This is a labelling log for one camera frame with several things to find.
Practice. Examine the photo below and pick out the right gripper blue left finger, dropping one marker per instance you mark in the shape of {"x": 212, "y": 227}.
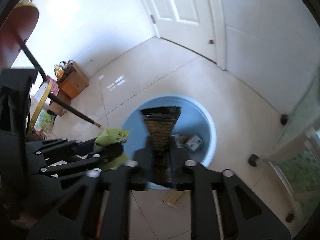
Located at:
{"x": 142, "y": 172}

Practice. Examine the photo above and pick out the green white milk carton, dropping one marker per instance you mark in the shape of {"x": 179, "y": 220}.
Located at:
{"x": 193, "y": 143}

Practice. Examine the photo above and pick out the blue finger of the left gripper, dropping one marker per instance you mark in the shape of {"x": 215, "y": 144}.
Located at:
{"x": 56, "y": 146}
{"x": 95, "y": 159}

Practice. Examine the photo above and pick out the black snack wrapper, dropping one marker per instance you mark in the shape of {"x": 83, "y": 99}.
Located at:
{"x": 160, "y": 122}

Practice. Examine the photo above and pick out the black table leg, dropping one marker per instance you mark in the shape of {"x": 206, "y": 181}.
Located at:
{"x": 72, "y": 110}

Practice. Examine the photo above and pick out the gold kettle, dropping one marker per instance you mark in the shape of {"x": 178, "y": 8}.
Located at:
{"x": 61, "y": 70}

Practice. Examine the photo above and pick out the glass cabinet door frame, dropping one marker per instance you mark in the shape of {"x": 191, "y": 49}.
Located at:
{"x": 295, "y": 156}

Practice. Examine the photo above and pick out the cardboard box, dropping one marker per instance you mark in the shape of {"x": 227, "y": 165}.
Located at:
{"x": 72, "y": 85}

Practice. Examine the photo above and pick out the brown wooden chair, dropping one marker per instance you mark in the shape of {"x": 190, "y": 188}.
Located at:
{"x": 15, "y": 32}

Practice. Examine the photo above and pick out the light blue trash bin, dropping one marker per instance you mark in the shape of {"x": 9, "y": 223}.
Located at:
{"x": 194, "y": 120}

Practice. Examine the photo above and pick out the yellow green snack bag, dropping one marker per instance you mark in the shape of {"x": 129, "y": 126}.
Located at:
{"x": 111, "y": 142}

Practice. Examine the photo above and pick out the white panel door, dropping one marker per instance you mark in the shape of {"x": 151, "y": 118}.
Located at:
{"x": 198, "y": 25}

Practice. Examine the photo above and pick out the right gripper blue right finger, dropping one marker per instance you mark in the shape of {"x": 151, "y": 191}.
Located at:
{"x": 179, "y": 173}

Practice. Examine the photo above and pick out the tan paper scrap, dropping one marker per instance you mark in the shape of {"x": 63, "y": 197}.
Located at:
{"x": 173, "y": 197}

